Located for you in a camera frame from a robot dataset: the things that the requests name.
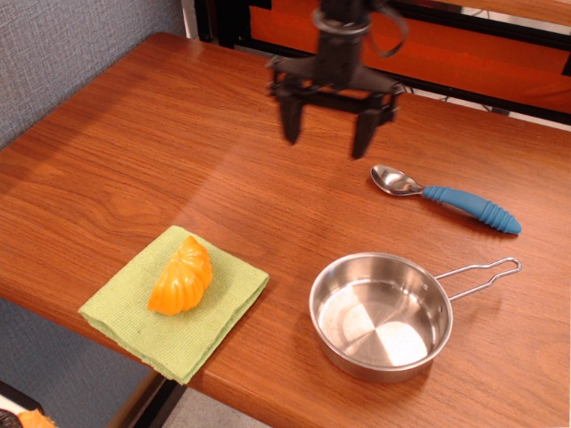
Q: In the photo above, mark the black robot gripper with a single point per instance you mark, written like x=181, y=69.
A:
x=335, y=78

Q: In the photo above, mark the orange plastic toy half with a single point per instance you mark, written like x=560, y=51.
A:
x=184, y=281

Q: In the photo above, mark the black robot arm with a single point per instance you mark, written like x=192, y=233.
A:
x=335, y=14

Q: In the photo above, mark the green folded towel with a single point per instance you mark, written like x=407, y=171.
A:
x=176, y=346

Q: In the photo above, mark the black table leg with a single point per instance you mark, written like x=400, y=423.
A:
x=149, y=404

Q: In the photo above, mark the small stainless steel pan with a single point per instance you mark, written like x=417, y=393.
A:
x=382, y=318

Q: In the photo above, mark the orange object at corner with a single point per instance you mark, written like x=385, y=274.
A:
x=35, y=419

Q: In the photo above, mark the orange panel black frame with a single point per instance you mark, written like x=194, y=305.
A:
x=449, y=51

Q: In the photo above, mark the blue handled metal spoon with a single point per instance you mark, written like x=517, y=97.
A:
x=396, y=183

